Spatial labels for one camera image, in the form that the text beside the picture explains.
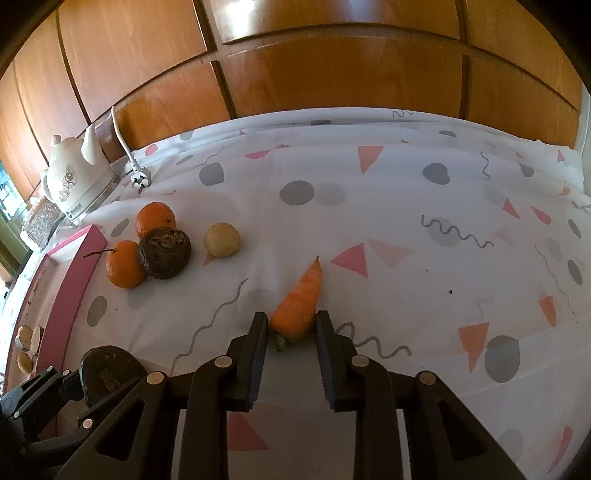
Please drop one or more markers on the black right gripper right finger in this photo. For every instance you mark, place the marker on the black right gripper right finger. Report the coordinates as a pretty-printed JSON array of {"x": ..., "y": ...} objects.
[{"x": 407, "y": 427}]

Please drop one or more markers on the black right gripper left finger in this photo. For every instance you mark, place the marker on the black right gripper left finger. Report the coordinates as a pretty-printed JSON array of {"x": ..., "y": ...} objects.
[{"x": 176, "y": 424}]

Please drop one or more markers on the orange carrot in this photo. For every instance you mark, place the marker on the orange carrot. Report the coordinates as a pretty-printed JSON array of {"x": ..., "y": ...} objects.
[{"x": 294, "y": 318}]

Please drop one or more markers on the small round snacks in box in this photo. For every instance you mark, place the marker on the small round snacks in box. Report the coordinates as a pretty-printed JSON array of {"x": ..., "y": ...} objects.
[{"x": 28, "y": 342}]

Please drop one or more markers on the pink and white box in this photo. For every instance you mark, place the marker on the pink and white box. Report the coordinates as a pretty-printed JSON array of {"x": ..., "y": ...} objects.
[{"x": 48, "y": 295}]

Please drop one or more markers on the pale yellow round fruit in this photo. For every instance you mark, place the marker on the pale yellow round fruit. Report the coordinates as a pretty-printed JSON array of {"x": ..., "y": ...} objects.
[{"x": 222, "y": 240}]

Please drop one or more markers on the dark brown round fruit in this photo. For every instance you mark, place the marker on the dark brown round fruit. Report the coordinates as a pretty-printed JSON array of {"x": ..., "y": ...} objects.
[{"x": 164, "y": 252}]

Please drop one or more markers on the near orange tangerine with stem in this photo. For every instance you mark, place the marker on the near orange tangerine with stem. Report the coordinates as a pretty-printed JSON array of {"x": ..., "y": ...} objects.
[{"x": 122, "y": 265}]

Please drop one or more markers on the far orange tangerine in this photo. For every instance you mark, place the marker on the far orange tangerine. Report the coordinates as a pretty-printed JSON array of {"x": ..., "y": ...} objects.
[{"x": 152, "y": 216}]

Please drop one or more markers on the clear crystal glass container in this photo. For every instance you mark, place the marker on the clear crystal glass container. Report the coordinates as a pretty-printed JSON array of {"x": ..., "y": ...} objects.
[{"x": 40, "y": 223}]

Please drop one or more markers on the patterned white tablecloth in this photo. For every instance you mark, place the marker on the patterned white tablecloth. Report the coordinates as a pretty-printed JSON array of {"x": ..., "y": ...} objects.
[{"x": 445, "y": 246}]

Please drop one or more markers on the white ceramic electric kettle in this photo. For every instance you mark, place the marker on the white ceramic electric kettle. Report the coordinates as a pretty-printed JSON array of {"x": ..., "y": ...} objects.
[{"x": 79, "y": 174}]

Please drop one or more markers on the wooden panelled cabinet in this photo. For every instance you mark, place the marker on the wooden panelled cabinet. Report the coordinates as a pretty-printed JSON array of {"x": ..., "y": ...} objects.
[{"x": 141, "y": 71}]

